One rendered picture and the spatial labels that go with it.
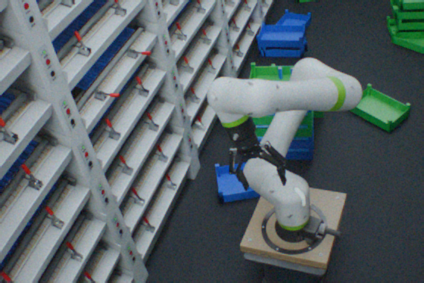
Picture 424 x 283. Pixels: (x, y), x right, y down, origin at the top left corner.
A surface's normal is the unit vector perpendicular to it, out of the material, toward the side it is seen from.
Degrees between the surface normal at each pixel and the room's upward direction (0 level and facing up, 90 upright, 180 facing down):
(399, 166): 0
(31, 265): 20
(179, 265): 0
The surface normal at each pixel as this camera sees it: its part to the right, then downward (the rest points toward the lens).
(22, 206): 0.17, -0.66
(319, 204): -0.18, -0.72
